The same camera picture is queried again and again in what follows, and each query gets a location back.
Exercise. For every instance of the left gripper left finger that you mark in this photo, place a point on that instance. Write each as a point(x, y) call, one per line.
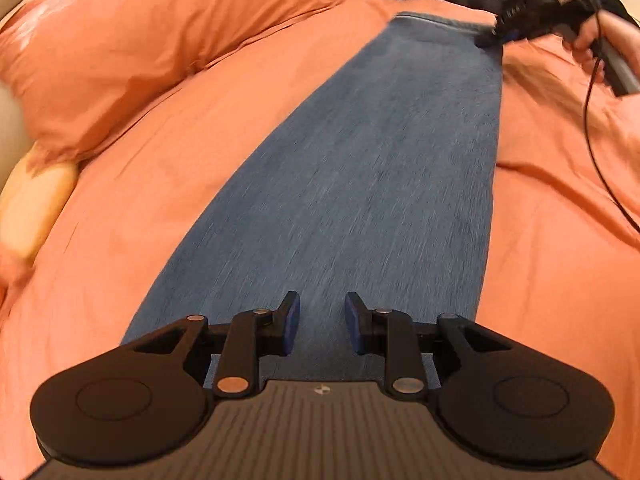
point(146, 398)

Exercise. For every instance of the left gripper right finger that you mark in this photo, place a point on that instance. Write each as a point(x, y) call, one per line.
point(498, 399)

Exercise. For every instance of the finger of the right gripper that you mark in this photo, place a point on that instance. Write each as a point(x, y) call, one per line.
point(489, 38)

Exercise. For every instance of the blue denim jeans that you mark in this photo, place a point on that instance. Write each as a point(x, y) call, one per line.
point(379, 183)

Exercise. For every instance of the yellow cushion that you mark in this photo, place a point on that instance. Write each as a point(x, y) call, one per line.
point(31, 201)

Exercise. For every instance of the plain orange pillow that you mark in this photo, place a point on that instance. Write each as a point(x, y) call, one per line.
point(83, 69)

